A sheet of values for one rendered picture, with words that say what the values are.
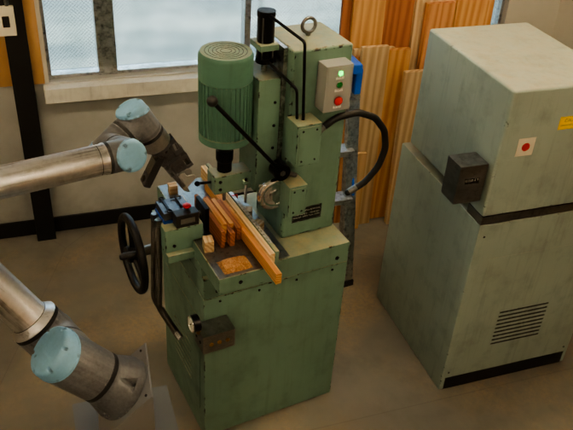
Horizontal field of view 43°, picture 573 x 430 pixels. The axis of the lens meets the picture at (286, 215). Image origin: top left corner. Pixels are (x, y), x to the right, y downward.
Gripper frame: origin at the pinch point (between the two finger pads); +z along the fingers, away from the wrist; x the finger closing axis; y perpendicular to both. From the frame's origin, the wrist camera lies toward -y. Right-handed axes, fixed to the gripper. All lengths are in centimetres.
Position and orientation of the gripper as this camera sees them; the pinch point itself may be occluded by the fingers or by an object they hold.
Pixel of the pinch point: (185, 189)
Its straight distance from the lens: 240.8
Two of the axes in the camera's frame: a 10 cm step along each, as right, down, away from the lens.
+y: 8.0, -6.0, 0.6
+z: 4.0, 6.0, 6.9
